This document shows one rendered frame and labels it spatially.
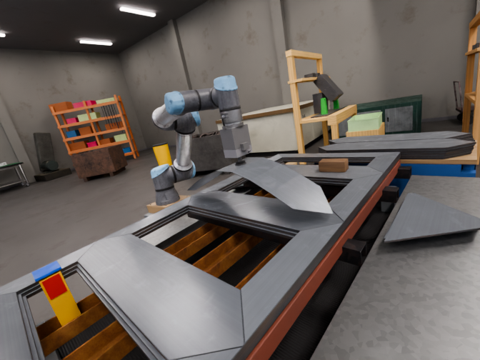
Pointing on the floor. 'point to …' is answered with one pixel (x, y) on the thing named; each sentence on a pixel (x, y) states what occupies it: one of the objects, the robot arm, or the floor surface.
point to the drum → (162, 153)
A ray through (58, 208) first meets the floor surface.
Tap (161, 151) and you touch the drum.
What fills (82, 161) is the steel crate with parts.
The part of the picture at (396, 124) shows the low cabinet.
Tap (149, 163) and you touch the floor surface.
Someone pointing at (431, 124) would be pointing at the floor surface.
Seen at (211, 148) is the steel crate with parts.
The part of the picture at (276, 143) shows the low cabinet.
